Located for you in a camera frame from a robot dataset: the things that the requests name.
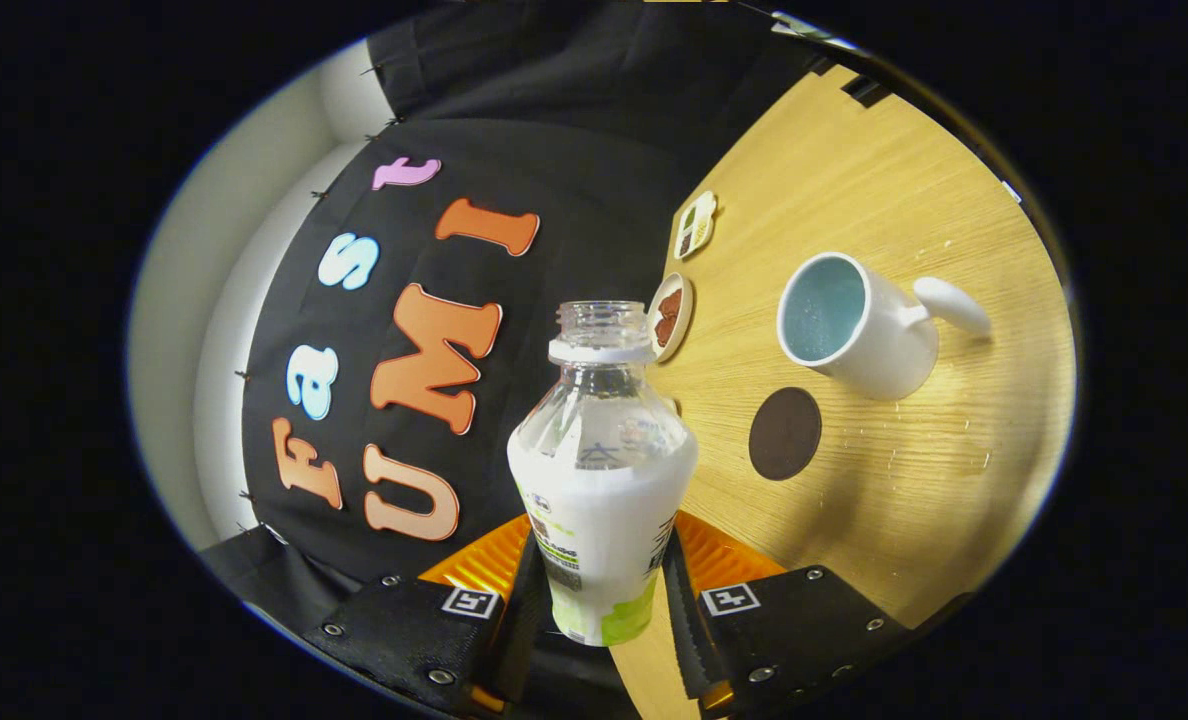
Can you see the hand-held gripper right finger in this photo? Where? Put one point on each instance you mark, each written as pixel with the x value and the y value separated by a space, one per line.
pixel 689 630

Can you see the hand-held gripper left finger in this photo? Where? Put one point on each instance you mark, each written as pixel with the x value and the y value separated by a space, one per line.
pixel 522 620

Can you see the clear plastic juice bottle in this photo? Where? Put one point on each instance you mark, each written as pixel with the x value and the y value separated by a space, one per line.
pixel 604 500

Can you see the dark round coaster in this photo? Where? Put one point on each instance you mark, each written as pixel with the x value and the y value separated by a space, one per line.
pixel 784 435

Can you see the white cup with blue inside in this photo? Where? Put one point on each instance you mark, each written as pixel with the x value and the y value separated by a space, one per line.
pixel 884 340

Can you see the wooden table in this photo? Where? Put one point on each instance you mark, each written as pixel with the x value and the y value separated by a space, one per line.
pixel 904 500

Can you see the round plate with red food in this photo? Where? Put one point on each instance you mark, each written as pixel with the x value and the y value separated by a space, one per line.
pixel 670 315

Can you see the white divided dish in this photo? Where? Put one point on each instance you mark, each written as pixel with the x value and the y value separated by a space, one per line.
pixel 696 225

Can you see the black backdrop cloth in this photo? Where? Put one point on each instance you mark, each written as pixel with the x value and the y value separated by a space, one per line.
pixel 574 200

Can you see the small black block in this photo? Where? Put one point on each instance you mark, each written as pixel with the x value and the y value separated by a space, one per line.
pixel 866 90

